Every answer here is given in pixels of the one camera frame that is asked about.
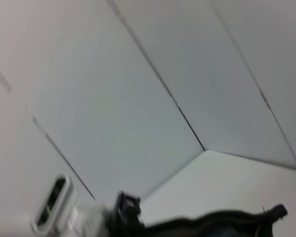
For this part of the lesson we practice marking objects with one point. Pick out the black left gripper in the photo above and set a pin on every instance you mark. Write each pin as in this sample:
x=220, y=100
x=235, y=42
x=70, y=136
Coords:
x=125, y=217

